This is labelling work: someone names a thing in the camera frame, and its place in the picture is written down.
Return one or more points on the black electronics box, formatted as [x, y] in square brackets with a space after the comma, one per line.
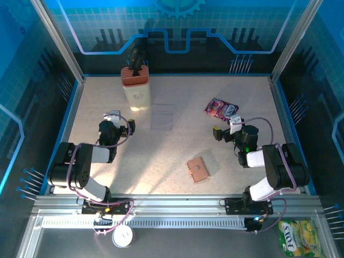
[254, 225]

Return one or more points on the aluminium cross rail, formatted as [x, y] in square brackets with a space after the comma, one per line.
[174, 203]

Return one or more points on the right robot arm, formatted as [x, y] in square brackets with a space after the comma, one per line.
[285, 166]

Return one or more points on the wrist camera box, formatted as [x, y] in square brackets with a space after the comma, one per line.
[115, 118]
[235, 125]

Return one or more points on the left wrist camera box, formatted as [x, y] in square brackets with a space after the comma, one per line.
[115, 118]

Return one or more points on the yellow green candy bag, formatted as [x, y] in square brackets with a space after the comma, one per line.
[298, 237]

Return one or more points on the cream knife block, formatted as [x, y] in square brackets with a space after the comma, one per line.
[135, 96]

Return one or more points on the white round lid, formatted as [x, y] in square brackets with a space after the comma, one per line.
[122, 236]

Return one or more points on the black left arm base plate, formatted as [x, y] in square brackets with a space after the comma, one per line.
[121, 207]

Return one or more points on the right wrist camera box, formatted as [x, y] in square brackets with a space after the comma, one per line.
[235, 125]

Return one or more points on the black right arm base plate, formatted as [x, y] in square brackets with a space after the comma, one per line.
[233, 206]

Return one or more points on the purple candy bag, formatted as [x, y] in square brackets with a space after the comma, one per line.
[219, 107]

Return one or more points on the aluminium frame post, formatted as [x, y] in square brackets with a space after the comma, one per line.
[57, 40]
[295, 40]

